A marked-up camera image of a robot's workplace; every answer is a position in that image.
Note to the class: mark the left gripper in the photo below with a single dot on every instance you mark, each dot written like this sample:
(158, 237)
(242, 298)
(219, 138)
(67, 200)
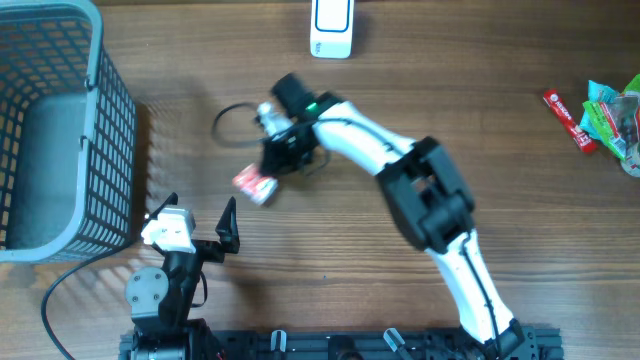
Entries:
(228, 238)

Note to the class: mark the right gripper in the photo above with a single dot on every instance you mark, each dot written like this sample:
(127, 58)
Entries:
(276, 160)

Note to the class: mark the small red snack packet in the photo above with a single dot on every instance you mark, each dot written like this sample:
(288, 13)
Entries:
(257, 187)

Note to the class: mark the red Nescafe sachet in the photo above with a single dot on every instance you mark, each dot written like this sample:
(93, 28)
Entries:
(583, 141)

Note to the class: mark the teal white tissue packet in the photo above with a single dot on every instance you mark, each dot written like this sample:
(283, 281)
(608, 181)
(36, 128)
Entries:
(597, 93)

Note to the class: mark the green snack packet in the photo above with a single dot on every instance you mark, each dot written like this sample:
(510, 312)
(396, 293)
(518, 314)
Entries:
(618, 122)

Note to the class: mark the green lid jar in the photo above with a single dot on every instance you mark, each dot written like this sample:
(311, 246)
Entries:
(631, 162)

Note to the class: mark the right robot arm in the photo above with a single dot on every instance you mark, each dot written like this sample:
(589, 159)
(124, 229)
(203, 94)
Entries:
(427, 197)

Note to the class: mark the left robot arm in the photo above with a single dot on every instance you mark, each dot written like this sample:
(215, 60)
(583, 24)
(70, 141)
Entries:
(161, 298)

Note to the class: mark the white barcode scanner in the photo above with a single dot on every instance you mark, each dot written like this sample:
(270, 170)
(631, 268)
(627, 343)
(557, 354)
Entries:
(331, 28)

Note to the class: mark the grey plastic shopping basket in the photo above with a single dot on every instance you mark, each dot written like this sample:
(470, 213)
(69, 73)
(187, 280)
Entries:
(68, 135)

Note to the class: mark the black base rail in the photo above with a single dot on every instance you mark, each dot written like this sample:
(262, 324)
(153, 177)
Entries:
(430, 344)

